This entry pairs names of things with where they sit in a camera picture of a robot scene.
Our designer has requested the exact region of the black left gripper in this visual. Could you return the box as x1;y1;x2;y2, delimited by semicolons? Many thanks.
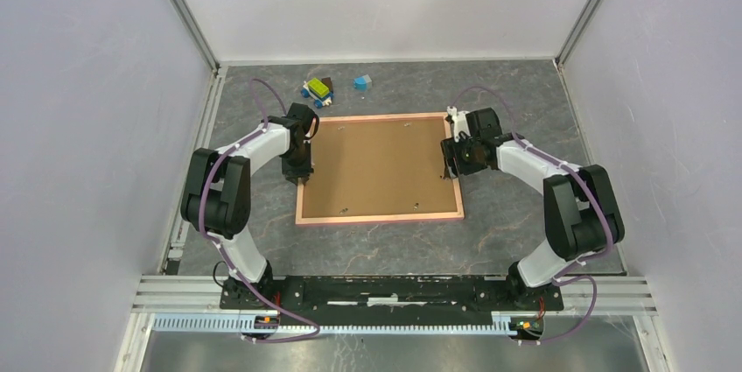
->
281;140;313;186

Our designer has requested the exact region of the pink wooden picture frame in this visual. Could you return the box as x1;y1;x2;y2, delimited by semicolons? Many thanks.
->
295;112;466;228

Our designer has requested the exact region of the brown cardboard backing board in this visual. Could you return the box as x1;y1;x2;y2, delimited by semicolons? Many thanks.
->
302;118;459;219

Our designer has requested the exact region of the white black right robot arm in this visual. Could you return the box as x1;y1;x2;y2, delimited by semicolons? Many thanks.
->
440;106;625;309

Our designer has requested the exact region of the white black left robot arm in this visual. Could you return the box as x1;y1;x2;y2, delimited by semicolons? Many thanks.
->
180;103;319;309

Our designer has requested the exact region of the blue green toy car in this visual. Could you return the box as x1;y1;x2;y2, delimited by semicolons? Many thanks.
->
300;78;333;109

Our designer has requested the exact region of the blue grey toy block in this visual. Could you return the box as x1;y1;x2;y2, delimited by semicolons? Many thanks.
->
353;74;373;91

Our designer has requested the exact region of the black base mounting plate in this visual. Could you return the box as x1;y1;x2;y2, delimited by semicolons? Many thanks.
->
220;276;564;328

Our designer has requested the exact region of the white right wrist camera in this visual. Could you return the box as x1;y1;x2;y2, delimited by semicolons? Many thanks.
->
446;106;471;143

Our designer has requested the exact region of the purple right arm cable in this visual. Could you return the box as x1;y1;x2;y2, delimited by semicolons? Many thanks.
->
449;86;616;347

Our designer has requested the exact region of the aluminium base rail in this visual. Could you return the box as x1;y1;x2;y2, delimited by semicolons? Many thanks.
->
132;276;658;336

